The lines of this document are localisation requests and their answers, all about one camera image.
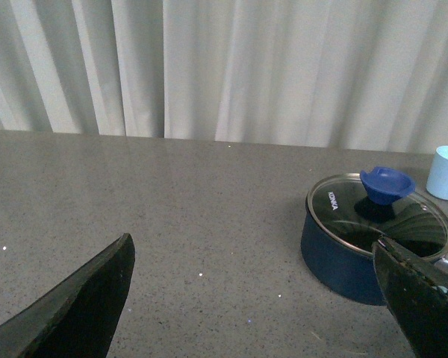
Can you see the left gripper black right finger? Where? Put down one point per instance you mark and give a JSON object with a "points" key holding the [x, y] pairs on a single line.
{"points": [[416, 294]]}

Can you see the dark blue saucepan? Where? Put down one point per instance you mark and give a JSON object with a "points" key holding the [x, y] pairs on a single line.
{"points": [[343, 270]]}

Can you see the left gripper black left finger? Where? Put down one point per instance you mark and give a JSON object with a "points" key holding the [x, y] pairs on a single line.
{"points": [[78, 317]]}

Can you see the light blue cup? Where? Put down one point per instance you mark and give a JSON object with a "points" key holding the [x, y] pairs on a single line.
{"points": [[437, 182]]}

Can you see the white pleated curtain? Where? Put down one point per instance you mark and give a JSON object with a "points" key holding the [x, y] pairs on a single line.
{"points": [[339, 74]]}

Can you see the glass lid with blue knob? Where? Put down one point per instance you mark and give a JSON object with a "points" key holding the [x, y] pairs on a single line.
{"points": [[342, 210]]}

